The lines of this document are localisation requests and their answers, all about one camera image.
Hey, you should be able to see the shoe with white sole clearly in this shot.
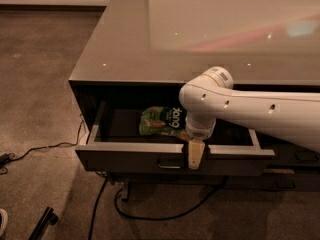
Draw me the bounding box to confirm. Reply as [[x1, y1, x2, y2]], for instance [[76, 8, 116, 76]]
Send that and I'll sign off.
[[0, 209, 8, 238]]

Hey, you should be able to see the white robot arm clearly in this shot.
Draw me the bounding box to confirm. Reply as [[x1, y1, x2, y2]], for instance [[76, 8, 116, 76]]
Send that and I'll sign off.
[[179, 67, 320, 152]]

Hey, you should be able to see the thick black floor cable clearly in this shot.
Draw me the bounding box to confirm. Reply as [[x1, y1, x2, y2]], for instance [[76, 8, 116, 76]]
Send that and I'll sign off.
[[87, 175, 231, 240]]

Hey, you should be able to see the grey drawer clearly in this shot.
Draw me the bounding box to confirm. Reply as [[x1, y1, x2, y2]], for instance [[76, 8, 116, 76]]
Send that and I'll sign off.
[[225, 169, 320, 192], [271, 144, 320, 168], [76, 102, 275, 178]]

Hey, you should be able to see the green snack bag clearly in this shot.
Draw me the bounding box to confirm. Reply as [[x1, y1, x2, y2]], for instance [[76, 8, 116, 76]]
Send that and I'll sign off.
[[139, 106, 191, 142]]

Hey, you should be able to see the thin black cable with adapter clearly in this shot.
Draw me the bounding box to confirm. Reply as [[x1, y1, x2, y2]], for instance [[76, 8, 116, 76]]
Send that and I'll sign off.
[[0, 113, 86, 176]]

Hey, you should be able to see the dark cabinet with glossy top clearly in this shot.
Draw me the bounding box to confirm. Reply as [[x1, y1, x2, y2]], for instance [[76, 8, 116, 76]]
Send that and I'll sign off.
[[69, 0, 320, 187]]

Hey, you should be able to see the black metal stand piece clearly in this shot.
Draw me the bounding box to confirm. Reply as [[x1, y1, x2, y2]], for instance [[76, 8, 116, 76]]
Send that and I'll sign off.
[[28, 207, 59, 240]]

